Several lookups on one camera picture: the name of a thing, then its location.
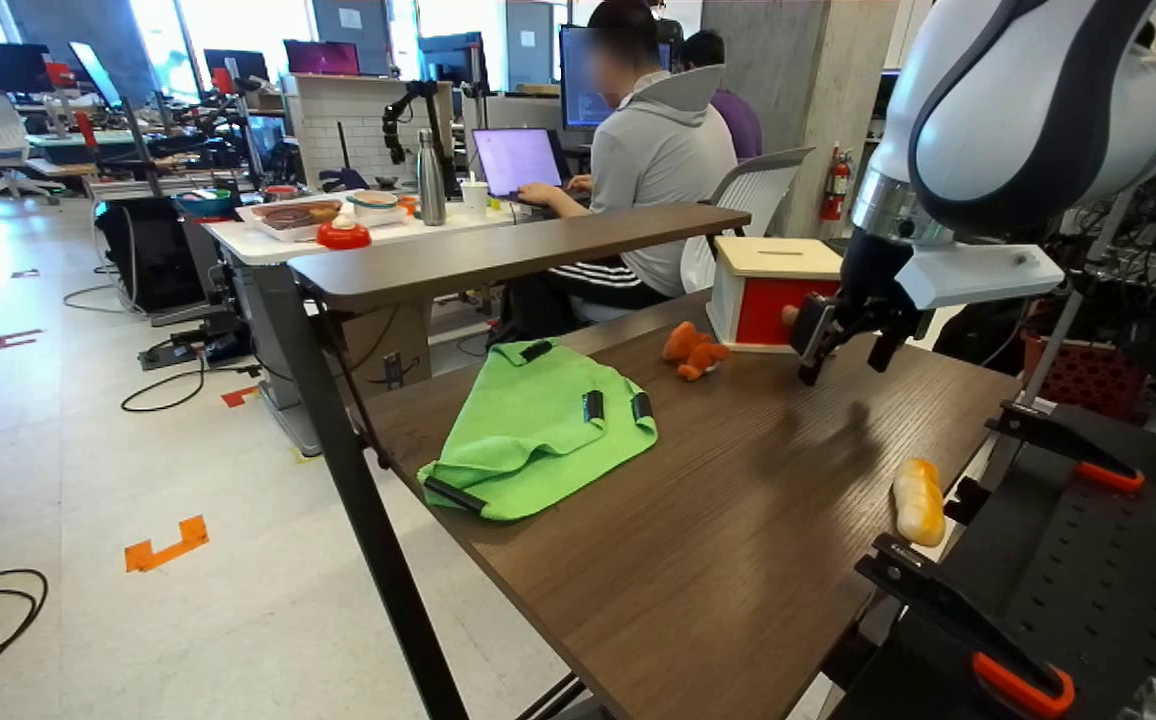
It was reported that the black clamp with orange tips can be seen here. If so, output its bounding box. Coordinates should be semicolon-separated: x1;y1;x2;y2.
854;532;1077;720
985;399;1147;495

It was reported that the toy bread roll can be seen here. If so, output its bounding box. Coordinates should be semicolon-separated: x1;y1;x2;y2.
890;458;947;549

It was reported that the red and white lid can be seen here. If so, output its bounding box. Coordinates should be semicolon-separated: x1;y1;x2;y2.
315;211;374;252

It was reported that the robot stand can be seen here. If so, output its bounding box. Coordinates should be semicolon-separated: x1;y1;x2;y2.
826;398;1156;720

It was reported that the red fire extinguisher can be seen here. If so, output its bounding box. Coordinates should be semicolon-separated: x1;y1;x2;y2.
820;142;855;223

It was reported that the grey office chair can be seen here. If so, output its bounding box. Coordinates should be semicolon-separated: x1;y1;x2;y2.
678;147;817;297

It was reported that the monitor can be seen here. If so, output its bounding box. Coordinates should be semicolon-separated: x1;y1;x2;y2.
558;24;675;132

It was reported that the white table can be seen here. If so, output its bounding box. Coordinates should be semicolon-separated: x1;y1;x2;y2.
202;195;549;456

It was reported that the black bin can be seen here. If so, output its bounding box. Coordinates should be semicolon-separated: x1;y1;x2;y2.
94;196;207;314

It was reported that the white bowl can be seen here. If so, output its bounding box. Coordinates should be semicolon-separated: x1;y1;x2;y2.
347;189;402;224

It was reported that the green cloth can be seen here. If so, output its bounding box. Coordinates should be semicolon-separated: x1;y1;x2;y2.
416;337;660;524

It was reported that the steel bottle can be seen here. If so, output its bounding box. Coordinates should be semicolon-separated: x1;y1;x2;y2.
415;127;448;228

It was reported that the orange plush toy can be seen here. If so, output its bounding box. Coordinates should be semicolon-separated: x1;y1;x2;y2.
661;320;732;383

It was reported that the red plastic basket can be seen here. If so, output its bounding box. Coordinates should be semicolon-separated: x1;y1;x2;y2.
1022;329;1146;422

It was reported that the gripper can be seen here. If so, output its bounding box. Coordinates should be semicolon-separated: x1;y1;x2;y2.
789;230;932;387

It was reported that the red drawer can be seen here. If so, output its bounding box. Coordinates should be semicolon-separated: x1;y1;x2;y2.
733;277;840;349

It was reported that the white tray with dishes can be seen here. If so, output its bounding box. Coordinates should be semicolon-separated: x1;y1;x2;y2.
236;190;411;245

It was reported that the brown wooden shelf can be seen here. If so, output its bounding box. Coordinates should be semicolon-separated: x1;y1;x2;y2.
256;202;752;720

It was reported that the open laptop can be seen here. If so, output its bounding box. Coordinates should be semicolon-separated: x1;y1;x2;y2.
470;126;579;212

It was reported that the person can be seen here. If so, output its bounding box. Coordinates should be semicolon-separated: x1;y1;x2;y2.
486;0;740;347
673;29;765;162

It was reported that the wooden chest with red drawer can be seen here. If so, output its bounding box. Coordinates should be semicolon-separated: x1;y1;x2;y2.
705;236;845;354

